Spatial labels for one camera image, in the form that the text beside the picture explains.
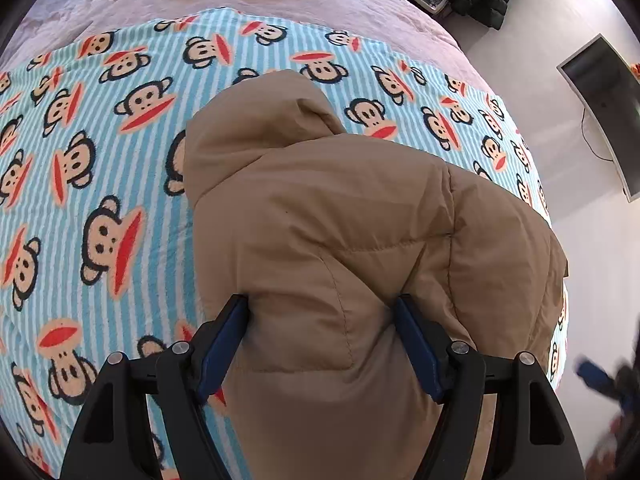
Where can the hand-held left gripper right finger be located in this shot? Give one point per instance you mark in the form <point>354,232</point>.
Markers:
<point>420,350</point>

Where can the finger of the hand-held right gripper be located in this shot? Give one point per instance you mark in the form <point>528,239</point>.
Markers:
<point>592,372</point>

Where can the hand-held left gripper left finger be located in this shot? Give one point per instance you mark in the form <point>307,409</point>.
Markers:
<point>220,350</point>

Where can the tan puffer jacket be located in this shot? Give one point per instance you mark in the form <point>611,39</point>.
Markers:
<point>360,240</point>

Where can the person's right hand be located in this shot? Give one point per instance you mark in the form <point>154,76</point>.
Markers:
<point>602,466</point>

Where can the monkey print striped blanket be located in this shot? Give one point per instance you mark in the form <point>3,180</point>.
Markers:
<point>100,170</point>

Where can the dark flat screen television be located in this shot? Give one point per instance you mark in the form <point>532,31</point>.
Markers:
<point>605,95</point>

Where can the small orange object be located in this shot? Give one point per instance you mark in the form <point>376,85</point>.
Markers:
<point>636,70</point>

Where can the lavender bedspread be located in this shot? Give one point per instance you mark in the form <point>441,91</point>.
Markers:
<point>350,15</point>

